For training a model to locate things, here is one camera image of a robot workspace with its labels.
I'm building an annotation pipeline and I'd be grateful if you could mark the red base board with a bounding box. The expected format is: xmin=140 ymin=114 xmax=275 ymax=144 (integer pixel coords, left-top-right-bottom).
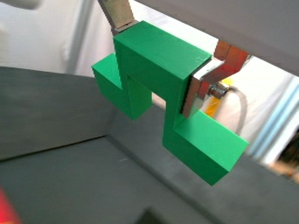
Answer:
xmin=0 ymin=189 xmax=22 ymax=224

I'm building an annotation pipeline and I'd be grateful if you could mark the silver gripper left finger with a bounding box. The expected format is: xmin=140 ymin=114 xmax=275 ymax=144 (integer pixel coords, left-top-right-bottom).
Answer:
xmin=97 ymin=0 xmax=138 ymax=36

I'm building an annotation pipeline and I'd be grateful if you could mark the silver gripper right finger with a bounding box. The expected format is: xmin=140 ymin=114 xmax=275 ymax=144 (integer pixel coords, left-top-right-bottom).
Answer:
xmin=181 ymin=40 xmax=248 ymax=118

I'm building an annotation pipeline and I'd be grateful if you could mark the green stepped block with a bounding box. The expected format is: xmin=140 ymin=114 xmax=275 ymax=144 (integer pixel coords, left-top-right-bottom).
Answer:
xmin=92 ymin=21 xmax=248 ymax=185

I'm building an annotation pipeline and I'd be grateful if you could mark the black angle fixture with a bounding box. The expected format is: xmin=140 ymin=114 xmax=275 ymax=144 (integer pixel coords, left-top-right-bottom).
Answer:
xmin=133 ymin=208 xmax=166 ymax=224

